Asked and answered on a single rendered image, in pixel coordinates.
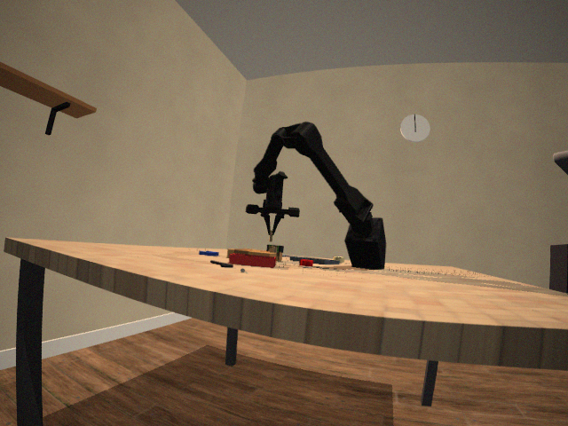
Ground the red tray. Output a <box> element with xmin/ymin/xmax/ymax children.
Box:
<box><xmin>229</xmin><ymin>254</ymin><xmax>276</xmax><ymax>268</ymax></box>

